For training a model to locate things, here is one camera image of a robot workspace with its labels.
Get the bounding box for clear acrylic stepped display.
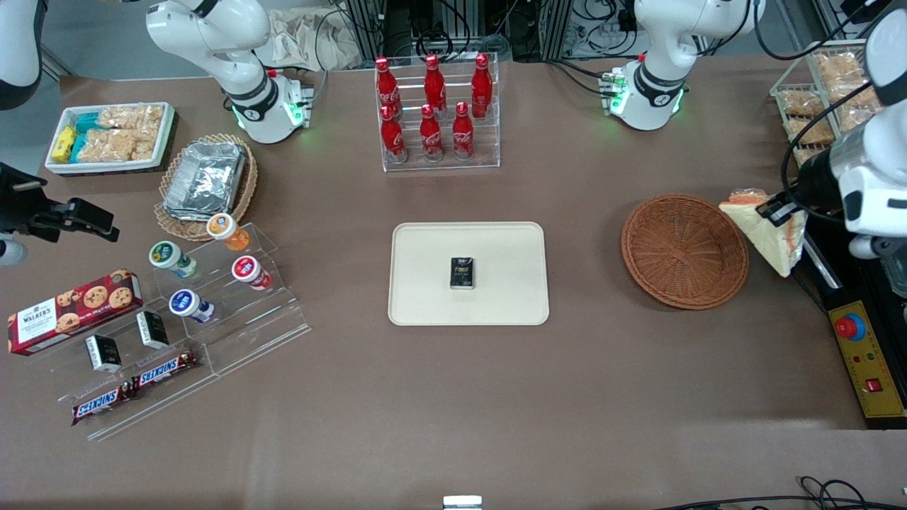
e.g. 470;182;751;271
28;222;312;442

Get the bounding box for brown round wicker basket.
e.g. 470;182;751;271
621;193;750;311

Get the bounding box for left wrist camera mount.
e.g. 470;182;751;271
847;234;907;261

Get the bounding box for Snickers chocolate bar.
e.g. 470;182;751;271
131;349;201;392
70;382;136;427

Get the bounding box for small black snack box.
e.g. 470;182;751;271
84;334;123;375
449;256;477;291
135;310;171;351

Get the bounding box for orange lid yogurt cup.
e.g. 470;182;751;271
206;212;252;254

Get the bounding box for light woven wicker basket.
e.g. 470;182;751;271
154;133;259;242

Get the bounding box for clear acrylic bottle rack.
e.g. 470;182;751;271
373;52;502;173

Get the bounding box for cream plastic serving tray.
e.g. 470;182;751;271
388;222;551;327

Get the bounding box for black equipment platform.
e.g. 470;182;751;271
797;209;907;431

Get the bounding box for white wire snack rack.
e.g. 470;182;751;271
770;39;886;169

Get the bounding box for red cola bottle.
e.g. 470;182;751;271
451;101;475;161
423;54;448;118
380;105;409;164
419;104;445;163
374;57;402;118
471;53;494;120

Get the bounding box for black floor cable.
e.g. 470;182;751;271
650;475;907;510

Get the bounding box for beige crumpled cloth bag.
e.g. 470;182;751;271
268;8;364;72

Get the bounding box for red Walkers cookie box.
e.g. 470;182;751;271
6;269;145;357

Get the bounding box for red lid yogurt cup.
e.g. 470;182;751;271
231;256;274;292

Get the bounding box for yellow emergency stop box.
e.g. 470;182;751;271
828;300;907;421

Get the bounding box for white rectangular snack bin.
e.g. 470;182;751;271
44;101;177;176

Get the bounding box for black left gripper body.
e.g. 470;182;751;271
796;150;845;215

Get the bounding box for rice cracker snack pack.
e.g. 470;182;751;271
96;105;166;134
75;127;158;164

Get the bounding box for cracker pack in rack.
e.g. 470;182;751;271
778;88;827;118
836;79;884;130
813;52;864;84
787;117;835;147

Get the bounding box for stacked aluminium foil trays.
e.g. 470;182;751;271
162;140;248;220

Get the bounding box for triangle sandwich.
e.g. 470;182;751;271
719;188;809;278

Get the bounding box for blue lid yogurt cup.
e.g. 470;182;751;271
168;289;216;325

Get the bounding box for green lid yogurt cup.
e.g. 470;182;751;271
148;241;200;280

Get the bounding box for aluminium frame post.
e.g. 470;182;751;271
343;0;387;63
539;0;576;62

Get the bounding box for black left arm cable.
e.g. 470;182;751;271
781;79;871;222

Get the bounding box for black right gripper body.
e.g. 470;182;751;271
0;163;56;242

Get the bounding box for clear plastic container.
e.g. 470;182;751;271
879;237;907;300

